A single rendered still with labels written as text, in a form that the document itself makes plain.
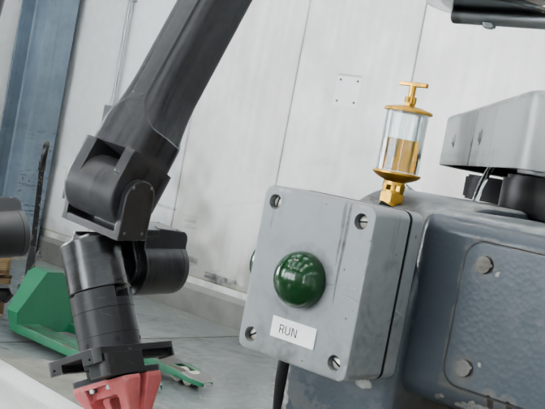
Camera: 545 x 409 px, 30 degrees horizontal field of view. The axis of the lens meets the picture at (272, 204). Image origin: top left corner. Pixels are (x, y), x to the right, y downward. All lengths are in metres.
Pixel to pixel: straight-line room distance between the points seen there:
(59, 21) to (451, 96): 3.89
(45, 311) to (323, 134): 2.34
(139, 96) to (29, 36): 8.55
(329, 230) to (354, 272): 0.03
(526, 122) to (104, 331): 0.44
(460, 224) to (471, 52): 6.11
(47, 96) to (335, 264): 8.65
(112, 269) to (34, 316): 5.26
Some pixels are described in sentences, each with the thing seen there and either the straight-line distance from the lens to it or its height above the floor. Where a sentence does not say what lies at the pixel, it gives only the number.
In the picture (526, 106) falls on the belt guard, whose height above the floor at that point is 1.41.
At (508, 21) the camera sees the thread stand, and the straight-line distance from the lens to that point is 0.93.
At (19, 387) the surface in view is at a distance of 1.08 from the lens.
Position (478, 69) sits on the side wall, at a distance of 6.60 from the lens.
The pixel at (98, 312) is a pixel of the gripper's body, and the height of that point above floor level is 1.18.
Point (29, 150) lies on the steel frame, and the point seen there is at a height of 0.96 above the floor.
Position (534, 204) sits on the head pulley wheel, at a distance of 0.64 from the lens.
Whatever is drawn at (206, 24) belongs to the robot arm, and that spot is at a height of 1.45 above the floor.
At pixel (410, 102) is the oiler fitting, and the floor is 1.39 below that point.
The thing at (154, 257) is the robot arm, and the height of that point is 1.23.
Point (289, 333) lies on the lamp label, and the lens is 0.54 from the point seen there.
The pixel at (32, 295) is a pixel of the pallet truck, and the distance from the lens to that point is 6.18.
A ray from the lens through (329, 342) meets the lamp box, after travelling 0.52.
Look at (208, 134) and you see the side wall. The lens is 7.96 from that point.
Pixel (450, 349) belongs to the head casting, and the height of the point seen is 1.26.
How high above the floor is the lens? 1.35
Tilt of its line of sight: 3 degrees down
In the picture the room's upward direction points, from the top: 11 degrees clockwise
